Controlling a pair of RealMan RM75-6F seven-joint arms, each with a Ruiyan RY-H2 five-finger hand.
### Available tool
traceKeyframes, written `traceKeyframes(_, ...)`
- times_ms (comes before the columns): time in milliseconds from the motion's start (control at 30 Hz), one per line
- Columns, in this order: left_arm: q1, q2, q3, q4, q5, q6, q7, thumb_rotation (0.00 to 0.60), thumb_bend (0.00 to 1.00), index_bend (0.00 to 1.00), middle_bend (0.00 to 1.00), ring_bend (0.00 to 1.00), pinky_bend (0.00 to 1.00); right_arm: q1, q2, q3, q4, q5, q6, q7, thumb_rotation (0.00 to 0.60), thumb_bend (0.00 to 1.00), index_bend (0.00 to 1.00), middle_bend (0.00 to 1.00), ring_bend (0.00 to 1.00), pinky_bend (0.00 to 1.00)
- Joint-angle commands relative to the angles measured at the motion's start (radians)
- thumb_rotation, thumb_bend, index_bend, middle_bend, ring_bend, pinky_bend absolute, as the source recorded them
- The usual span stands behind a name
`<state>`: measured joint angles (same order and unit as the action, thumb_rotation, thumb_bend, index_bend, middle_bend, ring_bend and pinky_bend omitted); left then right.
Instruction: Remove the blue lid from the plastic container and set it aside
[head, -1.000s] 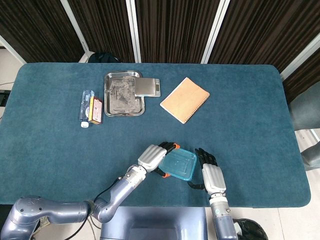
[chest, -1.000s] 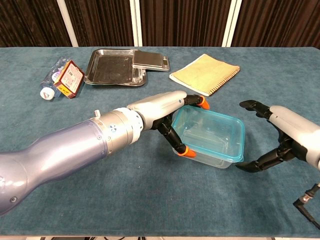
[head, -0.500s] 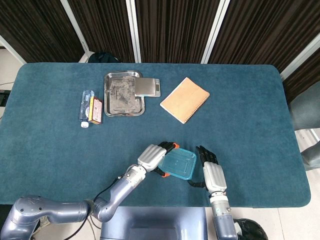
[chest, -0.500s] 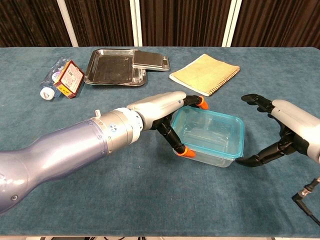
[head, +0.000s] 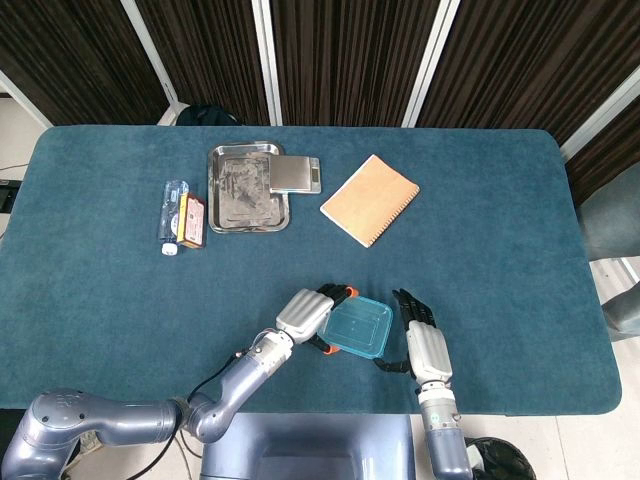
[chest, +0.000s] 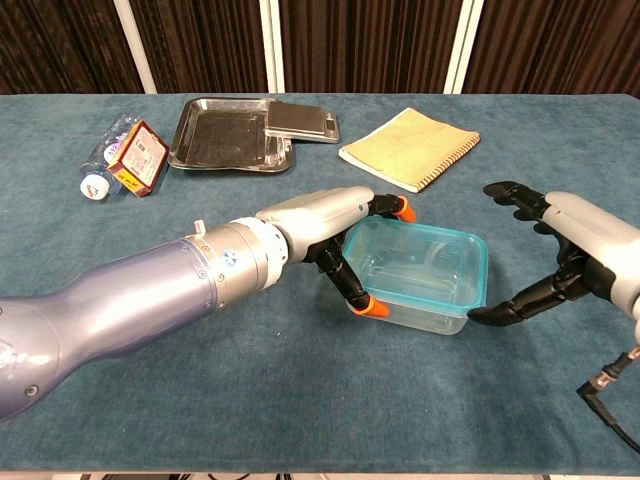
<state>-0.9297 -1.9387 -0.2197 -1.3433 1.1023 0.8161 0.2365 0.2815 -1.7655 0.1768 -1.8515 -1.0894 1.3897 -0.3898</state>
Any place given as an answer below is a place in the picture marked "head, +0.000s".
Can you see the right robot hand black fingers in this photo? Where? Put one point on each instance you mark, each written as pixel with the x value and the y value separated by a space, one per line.
pixel 427 350

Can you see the stainless steel tray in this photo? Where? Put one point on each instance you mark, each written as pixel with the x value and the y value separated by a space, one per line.
pixel 235 200

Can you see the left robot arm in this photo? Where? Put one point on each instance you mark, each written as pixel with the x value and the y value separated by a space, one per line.
pixel 125 420

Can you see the white partition post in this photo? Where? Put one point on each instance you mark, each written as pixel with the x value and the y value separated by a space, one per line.
pixel 267 60
pixel 430 60
pixel 600 122
pixel 150 55
pixel 25 100

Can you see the black trash bin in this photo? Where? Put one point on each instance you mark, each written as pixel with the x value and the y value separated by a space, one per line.
pixel 505 460

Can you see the black device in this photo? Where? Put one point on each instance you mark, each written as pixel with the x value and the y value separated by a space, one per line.
pixel 7 197

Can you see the clear plastic water bottle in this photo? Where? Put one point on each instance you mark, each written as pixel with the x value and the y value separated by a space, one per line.
pixel 170 210

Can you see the spiral notebook kraft cover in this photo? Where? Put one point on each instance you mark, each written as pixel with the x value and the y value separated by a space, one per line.
pixel 370 200

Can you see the grey chair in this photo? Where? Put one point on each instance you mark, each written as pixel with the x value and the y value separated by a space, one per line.
pixel 612 220

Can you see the blue table cloth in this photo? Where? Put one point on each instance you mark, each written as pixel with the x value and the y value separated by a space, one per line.
pixel 125 300

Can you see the transparent blue lid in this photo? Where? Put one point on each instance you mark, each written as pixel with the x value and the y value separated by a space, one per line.
pixel 380 320

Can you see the silver digital kitchen scale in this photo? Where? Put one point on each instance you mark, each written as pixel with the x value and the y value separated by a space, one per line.
pixel 290 172

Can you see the red yellow carton box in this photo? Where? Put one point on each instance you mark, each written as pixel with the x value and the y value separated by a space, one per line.
pixel 192 220

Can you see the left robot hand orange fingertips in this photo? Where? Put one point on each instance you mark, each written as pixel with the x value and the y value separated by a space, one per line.
pixel 305 312

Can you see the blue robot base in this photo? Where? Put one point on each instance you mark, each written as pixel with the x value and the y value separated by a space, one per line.
pixel 300 440

